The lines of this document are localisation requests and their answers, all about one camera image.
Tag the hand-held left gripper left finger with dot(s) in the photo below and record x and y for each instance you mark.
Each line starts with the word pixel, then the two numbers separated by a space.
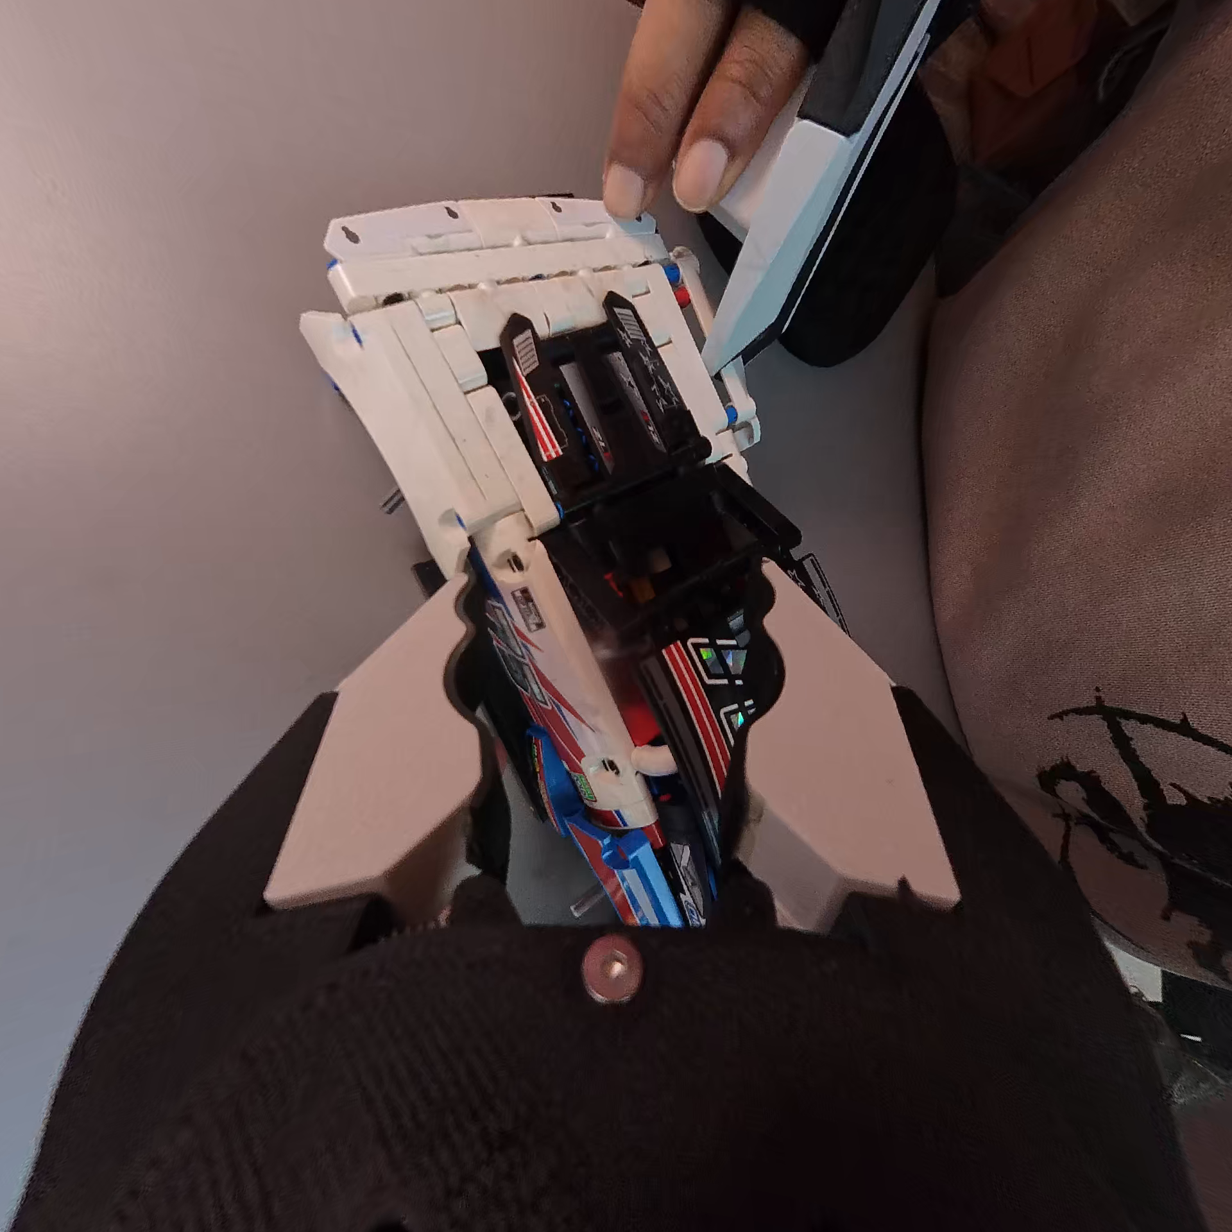
pixel 385 771

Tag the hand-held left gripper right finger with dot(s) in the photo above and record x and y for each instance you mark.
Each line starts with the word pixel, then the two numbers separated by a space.
pixel 847 771

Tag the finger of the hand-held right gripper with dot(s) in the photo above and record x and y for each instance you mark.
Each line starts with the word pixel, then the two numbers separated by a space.
pixel 771 270

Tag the toy brick race car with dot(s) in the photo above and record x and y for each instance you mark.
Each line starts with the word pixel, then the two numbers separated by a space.
pixel 433 414

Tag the person's right hand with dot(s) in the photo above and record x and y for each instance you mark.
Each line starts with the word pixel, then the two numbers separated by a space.
pixel 674 87

